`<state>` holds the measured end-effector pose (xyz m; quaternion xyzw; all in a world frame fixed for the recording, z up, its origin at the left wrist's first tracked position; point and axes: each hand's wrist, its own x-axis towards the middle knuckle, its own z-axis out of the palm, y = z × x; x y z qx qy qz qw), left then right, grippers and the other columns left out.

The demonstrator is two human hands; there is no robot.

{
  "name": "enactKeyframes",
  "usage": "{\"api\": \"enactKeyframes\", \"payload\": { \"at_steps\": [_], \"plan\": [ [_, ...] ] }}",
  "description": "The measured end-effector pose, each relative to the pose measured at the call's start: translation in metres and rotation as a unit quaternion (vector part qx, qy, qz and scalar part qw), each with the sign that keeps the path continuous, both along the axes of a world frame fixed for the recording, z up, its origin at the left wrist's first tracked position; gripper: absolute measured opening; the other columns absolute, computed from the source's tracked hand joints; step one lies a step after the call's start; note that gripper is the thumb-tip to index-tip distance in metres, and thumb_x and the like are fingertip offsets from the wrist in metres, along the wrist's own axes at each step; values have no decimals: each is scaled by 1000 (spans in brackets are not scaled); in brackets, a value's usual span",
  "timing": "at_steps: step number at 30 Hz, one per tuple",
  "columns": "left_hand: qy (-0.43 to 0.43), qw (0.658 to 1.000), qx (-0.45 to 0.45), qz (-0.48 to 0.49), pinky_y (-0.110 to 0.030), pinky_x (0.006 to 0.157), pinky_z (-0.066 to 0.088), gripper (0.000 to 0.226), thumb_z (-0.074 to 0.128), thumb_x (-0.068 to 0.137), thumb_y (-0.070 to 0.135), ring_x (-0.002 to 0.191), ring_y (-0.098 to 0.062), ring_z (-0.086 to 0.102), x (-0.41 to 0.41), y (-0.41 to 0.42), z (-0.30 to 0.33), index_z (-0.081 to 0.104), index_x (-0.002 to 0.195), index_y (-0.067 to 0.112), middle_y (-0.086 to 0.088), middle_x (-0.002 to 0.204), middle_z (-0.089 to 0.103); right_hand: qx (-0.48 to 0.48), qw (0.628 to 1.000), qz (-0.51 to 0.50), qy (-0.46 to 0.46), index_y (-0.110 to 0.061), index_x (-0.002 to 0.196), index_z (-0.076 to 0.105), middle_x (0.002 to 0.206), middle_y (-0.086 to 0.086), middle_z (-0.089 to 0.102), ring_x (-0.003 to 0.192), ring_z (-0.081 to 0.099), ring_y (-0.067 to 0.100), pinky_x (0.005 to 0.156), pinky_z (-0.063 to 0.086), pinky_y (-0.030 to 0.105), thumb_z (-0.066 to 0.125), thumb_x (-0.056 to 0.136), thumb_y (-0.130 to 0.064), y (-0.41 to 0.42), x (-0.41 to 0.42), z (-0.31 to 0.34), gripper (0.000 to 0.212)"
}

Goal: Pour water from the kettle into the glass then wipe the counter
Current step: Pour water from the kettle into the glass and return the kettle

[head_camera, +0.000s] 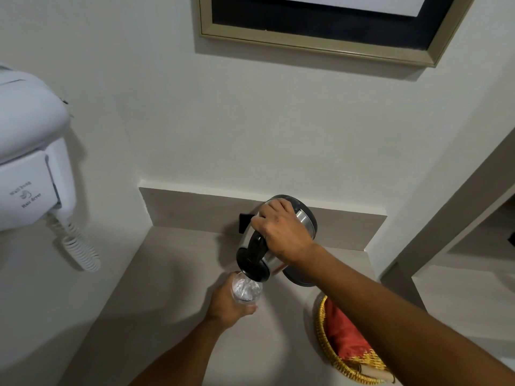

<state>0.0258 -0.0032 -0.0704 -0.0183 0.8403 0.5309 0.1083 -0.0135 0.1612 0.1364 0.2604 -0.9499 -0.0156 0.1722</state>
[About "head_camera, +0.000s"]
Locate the person's right forearm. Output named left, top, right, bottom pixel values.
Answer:
left=290, top=244, right=515, bottom=386

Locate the red cloth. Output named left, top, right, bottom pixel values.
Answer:
left=324, top=297, right=375, bottom=360

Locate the gold framed picture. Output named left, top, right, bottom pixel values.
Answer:
left=198, top=0, right=477, bottom=68

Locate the white wall hair dryer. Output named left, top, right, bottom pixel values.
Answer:
left=0, top=63, right=78, bottom=233

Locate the steel electric kettle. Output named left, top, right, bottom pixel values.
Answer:
left=236, top=194, right=318, bottom=287

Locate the person's left hand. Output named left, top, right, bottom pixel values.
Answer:
left=204, top=272, right=258, bottom=330

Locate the person's right hand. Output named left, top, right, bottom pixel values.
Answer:
left=250, top=198, right=318, bottom=266

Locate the woven yellow basket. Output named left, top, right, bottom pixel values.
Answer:
left=314, top=294, right=393, bottom=385

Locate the clear plastic water bottle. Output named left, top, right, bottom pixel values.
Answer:
left=231, top=271, right=264, bottom=305

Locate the white coiled cord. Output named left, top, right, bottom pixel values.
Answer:
left=47, top=213, right=101, bottom=273

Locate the person's left forearm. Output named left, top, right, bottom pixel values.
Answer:
left=130, top=316, right=230, bottom=386

